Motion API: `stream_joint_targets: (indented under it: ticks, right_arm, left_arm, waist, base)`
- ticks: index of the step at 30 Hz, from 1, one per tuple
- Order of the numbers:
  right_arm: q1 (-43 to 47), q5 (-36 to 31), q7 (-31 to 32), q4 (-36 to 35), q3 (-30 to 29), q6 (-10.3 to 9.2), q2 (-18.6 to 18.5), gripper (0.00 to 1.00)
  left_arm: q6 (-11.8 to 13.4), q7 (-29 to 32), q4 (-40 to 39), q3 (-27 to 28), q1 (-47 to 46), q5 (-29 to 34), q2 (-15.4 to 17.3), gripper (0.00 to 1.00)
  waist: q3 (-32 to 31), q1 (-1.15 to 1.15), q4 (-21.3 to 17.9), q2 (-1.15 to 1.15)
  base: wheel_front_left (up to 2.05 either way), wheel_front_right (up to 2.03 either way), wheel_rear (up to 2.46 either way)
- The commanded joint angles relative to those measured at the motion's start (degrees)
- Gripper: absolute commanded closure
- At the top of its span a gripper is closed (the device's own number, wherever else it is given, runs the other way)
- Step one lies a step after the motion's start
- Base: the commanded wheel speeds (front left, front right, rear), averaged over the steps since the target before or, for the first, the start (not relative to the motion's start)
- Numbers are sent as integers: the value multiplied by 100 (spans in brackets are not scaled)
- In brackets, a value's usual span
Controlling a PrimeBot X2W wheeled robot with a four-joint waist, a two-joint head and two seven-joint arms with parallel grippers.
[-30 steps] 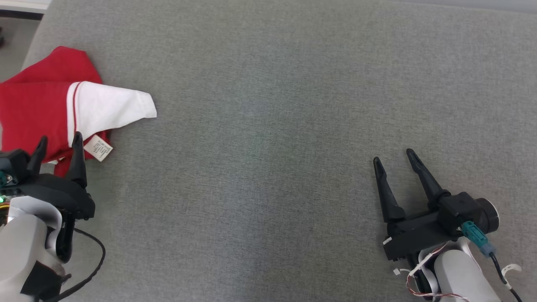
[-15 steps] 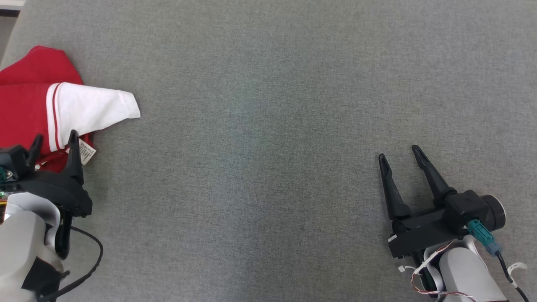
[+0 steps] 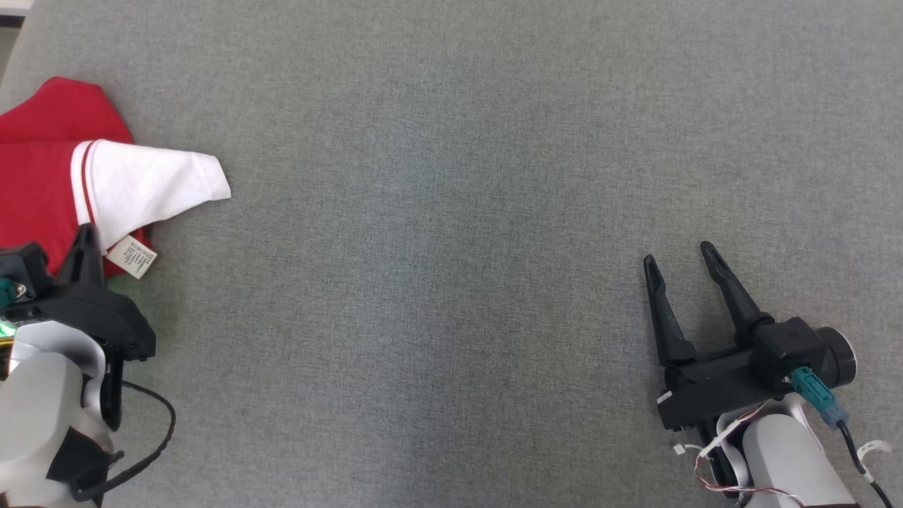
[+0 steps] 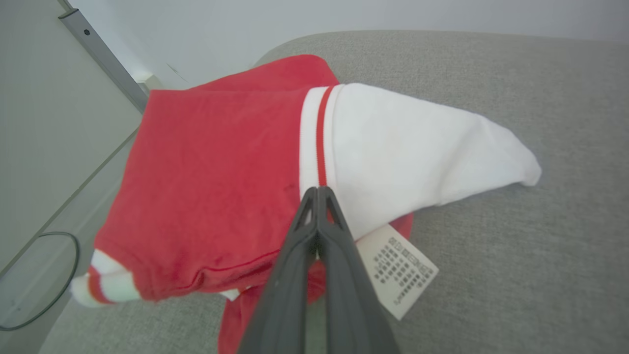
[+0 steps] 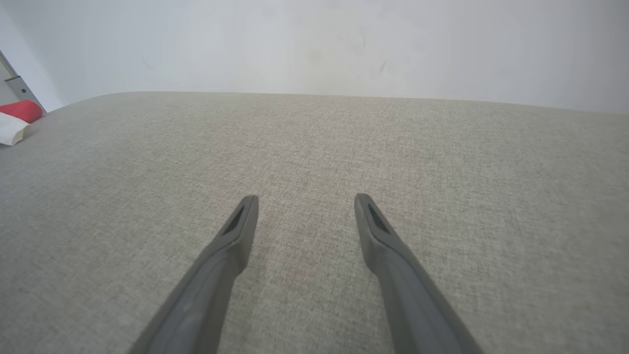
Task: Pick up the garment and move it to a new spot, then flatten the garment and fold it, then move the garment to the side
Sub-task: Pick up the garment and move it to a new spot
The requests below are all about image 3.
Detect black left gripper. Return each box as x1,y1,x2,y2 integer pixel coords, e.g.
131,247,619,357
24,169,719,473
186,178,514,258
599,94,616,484
11,223,157,433

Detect right camera cable teal plug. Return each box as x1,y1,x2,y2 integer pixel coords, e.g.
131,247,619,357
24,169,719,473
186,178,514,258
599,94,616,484
790,366,903,508

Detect red white thin wire bundle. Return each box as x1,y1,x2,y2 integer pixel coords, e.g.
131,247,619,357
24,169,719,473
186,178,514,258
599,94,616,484
672,401,806,507

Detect grey fabric sofa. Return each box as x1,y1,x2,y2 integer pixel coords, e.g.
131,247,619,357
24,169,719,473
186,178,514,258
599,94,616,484
0,0,903,508

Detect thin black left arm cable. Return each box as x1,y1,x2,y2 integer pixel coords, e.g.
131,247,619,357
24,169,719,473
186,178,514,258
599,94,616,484
69,380,177,504

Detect red basketball jersey shirt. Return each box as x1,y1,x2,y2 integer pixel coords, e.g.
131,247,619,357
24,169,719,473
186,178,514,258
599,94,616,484
0,76,233,282

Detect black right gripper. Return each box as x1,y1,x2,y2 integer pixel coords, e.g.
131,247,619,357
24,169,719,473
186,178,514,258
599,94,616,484
643,241,794,433

